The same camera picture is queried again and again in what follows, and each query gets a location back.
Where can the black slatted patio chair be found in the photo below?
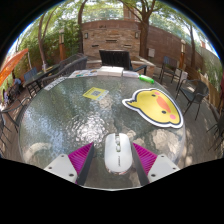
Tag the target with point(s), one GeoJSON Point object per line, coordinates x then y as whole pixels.
{"type": "Point", "coordinates": [115, 58]}

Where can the blue patio chair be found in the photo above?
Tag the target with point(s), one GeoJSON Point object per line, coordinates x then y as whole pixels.
{"type": "Point", "coordinates": [30, 74]}

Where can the orange canopy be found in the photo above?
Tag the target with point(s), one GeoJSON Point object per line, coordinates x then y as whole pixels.
{"type": "Point", "coordinates": [11, 63]}

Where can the yellow duck-shaped mouse pad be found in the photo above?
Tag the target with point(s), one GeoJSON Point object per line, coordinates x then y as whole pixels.
{"type": "Point", "coordinates": [155, 106]}

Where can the white computer mouse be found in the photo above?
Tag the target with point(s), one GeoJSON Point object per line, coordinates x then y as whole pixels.
{"type": "Point", "coordinates": [118, 155]}

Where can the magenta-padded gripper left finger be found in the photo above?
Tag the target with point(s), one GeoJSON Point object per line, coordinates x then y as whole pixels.
{"type": "Point", "coordinates": [60, 166]}

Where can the wooden lamp post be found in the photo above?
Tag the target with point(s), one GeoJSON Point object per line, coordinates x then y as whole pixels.
{"type": "Point", "coordinates": [182, 56]}
{"type": "Point", "coordinates": [62, 48]}

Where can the grey wall utility box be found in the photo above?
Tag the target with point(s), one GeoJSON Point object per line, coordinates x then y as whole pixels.
{"type": "Point", "coordinates": [151, 52]}

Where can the yellow square card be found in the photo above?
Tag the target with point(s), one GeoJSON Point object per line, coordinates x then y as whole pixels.
{"type": "Point", "coordinates": [95, 93]}

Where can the black metal patio chair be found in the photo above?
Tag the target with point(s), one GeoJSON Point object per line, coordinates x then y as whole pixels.
{"type": "Point", "coordinates": [220, 128]}

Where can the blue-backed metal chair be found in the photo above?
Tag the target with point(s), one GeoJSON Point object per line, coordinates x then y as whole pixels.
{"type": "Point", "coordinates": [166, 61]}

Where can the green marker pen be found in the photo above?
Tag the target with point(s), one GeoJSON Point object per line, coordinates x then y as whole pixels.
{"type": "Point", "coordinates": [146, 79]}

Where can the stone fountain wall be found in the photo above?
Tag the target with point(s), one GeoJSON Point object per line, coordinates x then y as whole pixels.
{"type": "Point", "coordinates": [111, 35]}

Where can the black and white striped sheet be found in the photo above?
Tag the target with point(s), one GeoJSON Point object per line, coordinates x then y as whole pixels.
{"type": "Point", "coordinates": [55, 83]}

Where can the round dark patio table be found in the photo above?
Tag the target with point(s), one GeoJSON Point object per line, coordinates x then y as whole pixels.
{"type": "Point", "coordinates": [41, 74]}

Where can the large white box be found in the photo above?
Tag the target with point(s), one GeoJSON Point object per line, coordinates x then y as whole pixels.
{"type": "Point", "coordinates": [110, 71]}

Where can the wooden slat fence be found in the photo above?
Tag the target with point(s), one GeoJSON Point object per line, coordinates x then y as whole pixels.
{"type": "Point", "coordinates": [208, 86]}

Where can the black wall lantern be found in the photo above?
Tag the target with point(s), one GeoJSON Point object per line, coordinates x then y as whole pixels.
{"type": "Point", "coordinates": [86, 35]}
{"type": "Point", "coordinates": [136, 34]}

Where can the small white box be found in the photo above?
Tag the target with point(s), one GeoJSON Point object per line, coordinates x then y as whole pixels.
{"type": "Point", "coordinates": [130, 74]}

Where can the black mesh armchair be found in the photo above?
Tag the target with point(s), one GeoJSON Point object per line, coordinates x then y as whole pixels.
{"type": "Point", "coordinates": [200, 88]}

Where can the large forked tree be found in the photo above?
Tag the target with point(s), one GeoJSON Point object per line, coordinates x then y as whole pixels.
{"type": "Point", "coordinates": [145, 36]}

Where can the dark wicker patio chair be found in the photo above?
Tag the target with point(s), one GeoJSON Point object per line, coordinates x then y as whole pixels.
{"type": "Point", "coordinates": [71, 59]}
{"type": "Point", "coordinates": [71, 69]}

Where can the black metal frame chair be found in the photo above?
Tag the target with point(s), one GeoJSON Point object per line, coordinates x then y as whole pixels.
{"type": "Point", "coordinates": [18, 111]}

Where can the person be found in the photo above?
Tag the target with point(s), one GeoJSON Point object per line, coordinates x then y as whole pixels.
{"type": "Point", "coordinates": [17, 81]}

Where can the colourful printed leaflet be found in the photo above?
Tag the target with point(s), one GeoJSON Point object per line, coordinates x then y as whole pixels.
{"type": "Point", "coordinates": [83, 73]}

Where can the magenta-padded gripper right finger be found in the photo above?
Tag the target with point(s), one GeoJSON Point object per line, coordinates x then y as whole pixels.
{"type": "Point", "coordinates": [164, 166]}

